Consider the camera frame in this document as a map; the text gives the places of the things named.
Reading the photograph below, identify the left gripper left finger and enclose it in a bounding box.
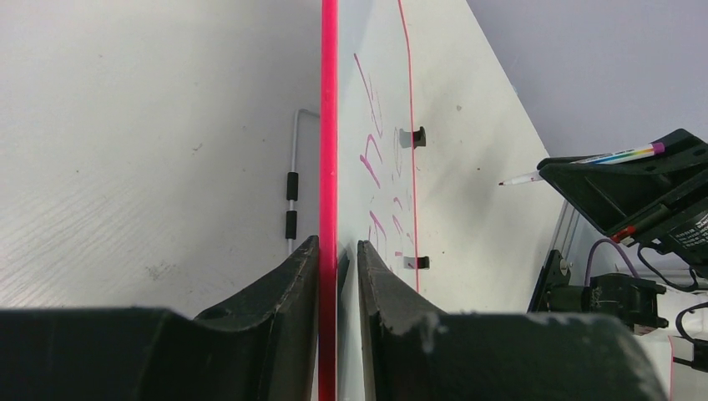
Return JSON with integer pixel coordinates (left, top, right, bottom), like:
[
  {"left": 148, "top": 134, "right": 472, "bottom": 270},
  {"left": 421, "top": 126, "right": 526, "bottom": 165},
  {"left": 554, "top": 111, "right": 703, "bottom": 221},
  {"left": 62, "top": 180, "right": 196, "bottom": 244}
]
[{"left": 1, "top": 236, "right": 319, "bottom": 400}]

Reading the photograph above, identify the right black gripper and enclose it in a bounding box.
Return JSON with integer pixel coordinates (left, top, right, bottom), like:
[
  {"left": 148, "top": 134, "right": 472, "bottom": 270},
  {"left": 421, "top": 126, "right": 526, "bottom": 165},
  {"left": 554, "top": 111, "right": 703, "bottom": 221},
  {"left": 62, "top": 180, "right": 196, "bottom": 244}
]
[{"left": 537, "top": 129, "right": 707, "bottom": 272}]

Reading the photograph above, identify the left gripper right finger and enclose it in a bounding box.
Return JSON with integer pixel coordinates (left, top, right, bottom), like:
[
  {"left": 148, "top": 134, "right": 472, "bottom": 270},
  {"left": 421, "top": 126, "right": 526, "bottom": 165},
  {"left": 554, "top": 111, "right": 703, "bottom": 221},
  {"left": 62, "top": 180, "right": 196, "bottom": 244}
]
[{"left": 357, "top": 241, "right": 666, "bottom": 400}]

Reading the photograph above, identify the pink-framed whiteboard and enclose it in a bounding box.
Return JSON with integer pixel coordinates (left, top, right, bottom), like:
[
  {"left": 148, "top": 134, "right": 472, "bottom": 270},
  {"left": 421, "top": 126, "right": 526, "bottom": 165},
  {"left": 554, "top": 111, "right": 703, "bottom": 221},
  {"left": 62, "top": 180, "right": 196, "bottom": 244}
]
[{"left": 316, "top": 1, "right": 419, "bottom": 400}]

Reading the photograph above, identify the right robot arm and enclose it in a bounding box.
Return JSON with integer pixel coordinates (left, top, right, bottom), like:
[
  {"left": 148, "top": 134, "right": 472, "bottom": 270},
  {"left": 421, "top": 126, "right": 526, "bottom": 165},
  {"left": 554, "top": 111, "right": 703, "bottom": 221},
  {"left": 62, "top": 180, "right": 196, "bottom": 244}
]
[{"left": 529, "top": 129, "right": 707, "bottom": 372}]

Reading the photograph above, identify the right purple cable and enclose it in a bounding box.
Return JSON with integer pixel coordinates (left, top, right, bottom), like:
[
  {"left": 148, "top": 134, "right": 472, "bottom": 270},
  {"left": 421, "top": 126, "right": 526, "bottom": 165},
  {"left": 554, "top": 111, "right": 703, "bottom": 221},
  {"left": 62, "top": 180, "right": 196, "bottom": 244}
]
[{"left": 584, "top": 237, "right": 641, "bottom": 287}]

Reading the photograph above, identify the metal whiteboard stand wire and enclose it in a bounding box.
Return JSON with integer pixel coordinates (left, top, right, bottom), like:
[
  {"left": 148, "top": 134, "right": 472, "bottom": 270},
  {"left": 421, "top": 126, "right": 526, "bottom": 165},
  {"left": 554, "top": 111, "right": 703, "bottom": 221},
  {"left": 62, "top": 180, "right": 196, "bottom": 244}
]
[{"left": 285, "top": 108, "right": 322, "bottom": 256}]

